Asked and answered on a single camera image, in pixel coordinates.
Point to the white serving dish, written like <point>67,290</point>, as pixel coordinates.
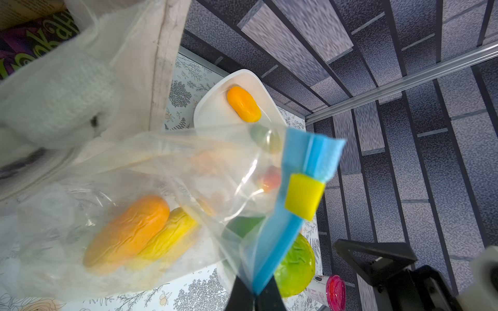
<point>214,110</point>

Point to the green mango at right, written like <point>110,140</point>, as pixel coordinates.
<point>267,139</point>

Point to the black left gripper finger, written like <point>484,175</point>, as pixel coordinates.
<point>242,299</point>

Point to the pink lidded container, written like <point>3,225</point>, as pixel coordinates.
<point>329,291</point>

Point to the right aluminium frame post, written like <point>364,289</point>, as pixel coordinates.
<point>481,54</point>

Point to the yellow mango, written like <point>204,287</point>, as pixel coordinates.
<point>166,247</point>

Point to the beige canvas tote bag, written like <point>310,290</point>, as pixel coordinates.
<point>81,80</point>

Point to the clear zip-top bag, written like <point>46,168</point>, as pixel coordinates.
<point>175,210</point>

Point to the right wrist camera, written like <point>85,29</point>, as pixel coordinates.
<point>482,293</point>

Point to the green mango near tote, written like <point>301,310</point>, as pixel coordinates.
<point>296,270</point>

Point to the orange mango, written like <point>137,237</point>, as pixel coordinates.
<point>244,104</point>
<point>126,235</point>

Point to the red mango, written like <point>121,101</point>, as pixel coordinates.
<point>270,179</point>

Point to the floral table mat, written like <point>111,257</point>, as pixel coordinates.
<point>186,194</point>

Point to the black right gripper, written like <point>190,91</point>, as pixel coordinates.
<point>376,263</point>

